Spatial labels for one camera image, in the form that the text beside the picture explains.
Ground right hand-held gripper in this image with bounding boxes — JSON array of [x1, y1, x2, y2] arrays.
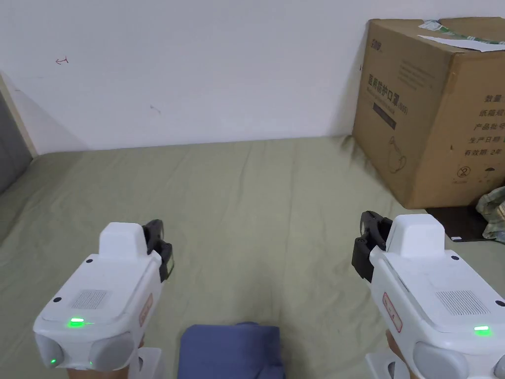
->
[[351, 210, 505, 379]]

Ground flat black mat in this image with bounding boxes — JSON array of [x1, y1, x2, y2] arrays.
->
[[424, 204, 494, 243]]

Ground large brown cardboard carton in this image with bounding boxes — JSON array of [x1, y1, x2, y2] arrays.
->
[[351, 16, 505, 210]]

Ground green patterned cloth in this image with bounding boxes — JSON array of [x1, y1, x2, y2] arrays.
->
[[474, 187, 505, 243]]

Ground grey padded headboard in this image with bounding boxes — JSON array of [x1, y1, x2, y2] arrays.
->
[[0, 88, 34, 195]]

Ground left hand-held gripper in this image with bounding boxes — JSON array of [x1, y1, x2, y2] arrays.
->
[[33, 219, 175, 379]]

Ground bed with pale green sheet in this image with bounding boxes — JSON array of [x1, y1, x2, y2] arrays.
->
[[0, 134, 505, 379]]

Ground person's left hand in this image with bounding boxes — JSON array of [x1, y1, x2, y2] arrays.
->
[[66, 331, 147, 379]]

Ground folded blue garment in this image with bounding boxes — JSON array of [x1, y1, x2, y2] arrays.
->
[[177, 321, 286, 379]]

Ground person's right hand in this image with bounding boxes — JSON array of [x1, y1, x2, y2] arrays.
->
[[384, 329, 416, 379]]

